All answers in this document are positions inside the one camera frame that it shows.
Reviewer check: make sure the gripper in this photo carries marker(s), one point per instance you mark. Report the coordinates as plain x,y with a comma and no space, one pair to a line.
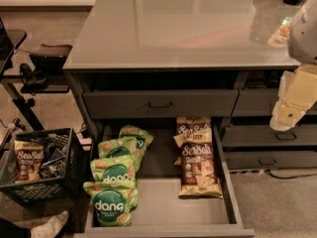
304,37

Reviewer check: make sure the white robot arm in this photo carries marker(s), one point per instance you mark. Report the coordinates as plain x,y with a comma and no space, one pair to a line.
299,34

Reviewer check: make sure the grey middle right drawer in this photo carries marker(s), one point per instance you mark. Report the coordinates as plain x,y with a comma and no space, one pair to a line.
264,136

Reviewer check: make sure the grey top right drawer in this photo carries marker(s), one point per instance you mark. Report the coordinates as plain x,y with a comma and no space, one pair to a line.
255,102

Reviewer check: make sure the grey bottom right drawer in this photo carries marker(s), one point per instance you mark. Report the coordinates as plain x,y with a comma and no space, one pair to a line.
271,160

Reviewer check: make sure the rear brown SeaSalt chip bag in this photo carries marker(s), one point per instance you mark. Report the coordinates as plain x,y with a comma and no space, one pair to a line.
188,125

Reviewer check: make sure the brown seasalt chip bag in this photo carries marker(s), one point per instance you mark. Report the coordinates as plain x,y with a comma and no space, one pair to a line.
198,165
188,125

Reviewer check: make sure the front brown SeaSalt chip bag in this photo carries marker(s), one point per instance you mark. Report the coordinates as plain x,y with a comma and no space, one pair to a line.
198,165

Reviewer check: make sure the grey cabinet with glossy counter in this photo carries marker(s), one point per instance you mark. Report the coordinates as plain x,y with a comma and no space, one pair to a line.
200,44

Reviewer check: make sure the rear green dang chip bag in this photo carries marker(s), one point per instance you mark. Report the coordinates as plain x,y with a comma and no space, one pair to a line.
143,137

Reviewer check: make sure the green dang chip bag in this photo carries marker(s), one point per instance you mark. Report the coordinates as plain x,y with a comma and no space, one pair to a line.
114,169
121,147
113,201
143,137

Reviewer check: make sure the open grey middle drawer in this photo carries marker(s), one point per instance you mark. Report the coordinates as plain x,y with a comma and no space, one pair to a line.
160,213

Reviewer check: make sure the grey top left drawer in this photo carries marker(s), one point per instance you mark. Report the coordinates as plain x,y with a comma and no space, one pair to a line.
160,103

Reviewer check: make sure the front green dang chip bag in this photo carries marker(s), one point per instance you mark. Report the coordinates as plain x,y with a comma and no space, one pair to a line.
113,201

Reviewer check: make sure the dark blue snack bag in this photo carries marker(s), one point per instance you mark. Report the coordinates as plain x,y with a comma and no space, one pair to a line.
53,163

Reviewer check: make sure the brown chip bag in crate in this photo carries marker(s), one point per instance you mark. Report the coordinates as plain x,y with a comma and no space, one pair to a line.
28,157

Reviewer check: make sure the black desk with stand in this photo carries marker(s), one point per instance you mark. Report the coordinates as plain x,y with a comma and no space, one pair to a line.
47,76

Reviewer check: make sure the black plastic crate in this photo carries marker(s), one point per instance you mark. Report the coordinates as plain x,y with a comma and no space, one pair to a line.
44,189

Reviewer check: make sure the white shoe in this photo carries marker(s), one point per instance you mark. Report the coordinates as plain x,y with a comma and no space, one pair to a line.
52,227

